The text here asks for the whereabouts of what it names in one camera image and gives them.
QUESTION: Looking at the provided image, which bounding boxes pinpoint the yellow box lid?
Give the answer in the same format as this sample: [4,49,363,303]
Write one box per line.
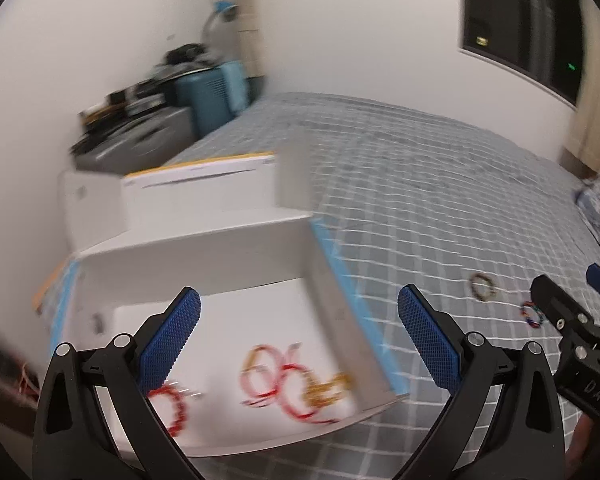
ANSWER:
[59,136,312,255]

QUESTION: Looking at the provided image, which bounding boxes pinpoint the red bracelet in box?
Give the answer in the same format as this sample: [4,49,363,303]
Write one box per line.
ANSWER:
[147,381,204,438]

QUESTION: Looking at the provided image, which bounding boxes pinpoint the person's right hand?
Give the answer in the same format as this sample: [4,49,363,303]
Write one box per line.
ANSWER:
[565,413,600,479]

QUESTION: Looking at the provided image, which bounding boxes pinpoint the brown wooden bead bracelet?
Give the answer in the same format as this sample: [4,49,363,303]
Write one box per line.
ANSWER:
[469,272,500,302]

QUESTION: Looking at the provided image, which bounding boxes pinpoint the dark window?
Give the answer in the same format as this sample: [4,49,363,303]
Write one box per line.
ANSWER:
[463,0,584,104]

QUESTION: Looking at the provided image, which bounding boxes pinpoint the beige left curtain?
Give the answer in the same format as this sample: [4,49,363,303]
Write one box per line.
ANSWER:
[235,0,266,78]

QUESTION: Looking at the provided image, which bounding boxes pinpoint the beige curtain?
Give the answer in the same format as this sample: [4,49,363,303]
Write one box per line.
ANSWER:
[235,0,266,78]
[565,0,600,170]

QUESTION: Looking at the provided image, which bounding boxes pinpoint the multicolour glass bead bracelet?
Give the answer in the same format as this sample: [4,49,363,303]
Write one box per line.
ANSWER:
[519,300,549,330]

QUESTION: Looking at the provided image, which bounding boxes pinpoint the teal suitcase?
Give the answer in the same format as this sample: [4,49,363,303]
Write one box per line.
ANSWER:
[175,61,250,139]

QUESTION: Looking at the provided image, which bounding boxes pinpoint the grey checked bed sheet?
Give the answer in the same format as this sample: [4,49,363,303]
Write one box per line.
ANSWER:
[178,93,600,479]

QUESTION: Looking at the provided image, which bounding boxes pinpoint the red and gold bracelets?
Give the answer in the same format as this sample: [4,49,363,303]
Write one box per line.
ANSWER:
[239,342,342,424]

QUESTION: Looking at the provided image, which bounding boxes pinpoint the blue sky-print box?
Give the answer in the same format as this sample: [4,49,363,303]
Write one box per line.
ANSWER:
[35,217,410,457]

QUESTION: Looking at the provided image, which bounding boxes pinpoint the dark clutter pile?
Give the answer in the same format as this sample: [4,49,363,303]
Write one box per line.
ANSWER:
[150,44,219,80]

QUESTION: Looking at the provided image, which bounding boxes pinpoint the beige right curtain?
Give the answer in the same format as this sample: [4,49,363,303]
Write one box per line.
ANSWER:
[565,0,600,170]

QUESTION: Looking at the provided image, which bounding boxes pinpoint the grey storage box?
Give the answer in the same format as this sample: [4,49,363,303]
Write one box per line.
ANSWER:
[72,107,197,176]

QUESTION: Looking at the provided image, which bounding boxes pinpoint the teal desk lamp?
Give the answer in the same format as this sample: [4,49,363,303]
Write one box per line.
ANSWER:
[201,0,238,48]

